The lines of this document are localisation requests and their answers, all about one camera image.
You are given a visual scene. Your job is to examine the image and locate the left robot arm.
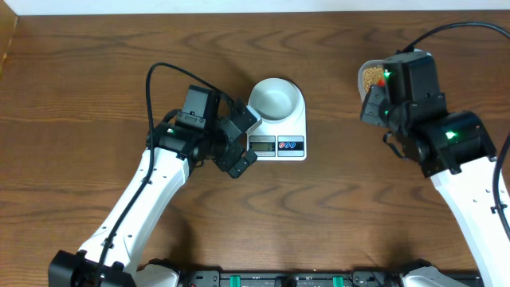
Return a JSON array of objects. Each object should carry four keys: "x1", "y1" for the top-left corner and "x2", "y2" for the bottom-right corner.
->
[{"x1": 48, "y1": 85, "x2": 261, "y2": 286}]

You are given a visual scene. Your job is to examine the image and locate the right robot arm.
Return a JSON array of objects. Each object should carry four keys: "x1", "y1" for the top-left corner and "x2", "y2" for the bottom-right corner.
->
[{"x1": 358, "y1": 50, "x2": 509, "y2": 286}]

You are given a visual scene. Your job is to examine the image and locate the white digital kitchen scale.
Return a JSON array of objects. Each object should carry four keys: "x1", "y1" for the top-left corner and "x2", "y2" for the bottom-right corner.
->
[{"x1": 247, "y1": 81, "x2": 307, "y2": 161}]

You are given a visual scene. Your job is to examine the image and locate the grey bowl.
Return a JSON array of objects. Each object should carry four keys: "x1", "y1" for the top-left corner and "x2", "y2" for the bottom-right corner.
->
[{"x1": 249, "y1": 78, "x2": 301, "y2": 121}]

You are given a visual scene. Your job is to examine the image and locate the soybeans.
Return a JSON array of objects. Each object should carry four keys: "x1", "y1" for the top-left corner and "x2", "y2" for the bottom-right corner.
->
[{"x1": 362, "y1": 66, "x2": 385, "y2": 92}]

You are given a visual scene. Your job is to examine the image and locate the clear plastic container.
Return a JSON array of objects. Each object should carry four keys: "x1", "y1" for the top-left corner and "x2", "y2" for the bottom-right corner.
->
[{"x1": 357, "y1": 60, "x2": 386, "y2": 102}]

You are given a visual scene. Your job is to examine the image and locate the black mounting rail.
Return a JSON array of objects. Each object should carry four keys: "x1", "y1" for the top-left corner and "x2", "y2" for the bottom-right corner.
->
[{"x1": 177, "y1": 270, "x2": 404, "y2": 287}]

